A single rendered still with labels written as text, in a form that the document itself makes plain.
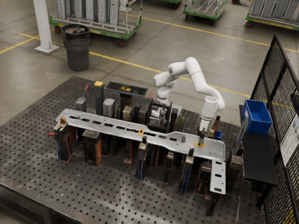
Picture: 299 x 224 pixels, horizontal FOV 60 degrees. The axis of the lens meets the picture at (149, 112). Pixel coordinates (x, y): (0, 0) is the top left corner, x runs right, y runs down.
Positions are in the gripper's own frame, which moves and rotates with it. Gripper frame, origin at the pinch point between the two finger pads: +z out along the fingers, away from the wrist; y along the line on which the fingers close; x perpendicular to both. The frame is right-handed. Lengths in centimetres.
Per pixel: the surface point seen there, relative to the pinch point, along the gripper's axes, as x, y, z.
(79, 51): -218, -238, 75
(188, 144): -7.7, 1.9, 11.9
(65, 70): -246, -232, 113
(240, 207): 39, 25, 42
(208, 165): 8.7, 17.4, 13.8
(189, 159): -5.8, 22.3, 7.5
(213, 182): 12.7, 33.4, 11.8
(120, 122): -66, -6, 12
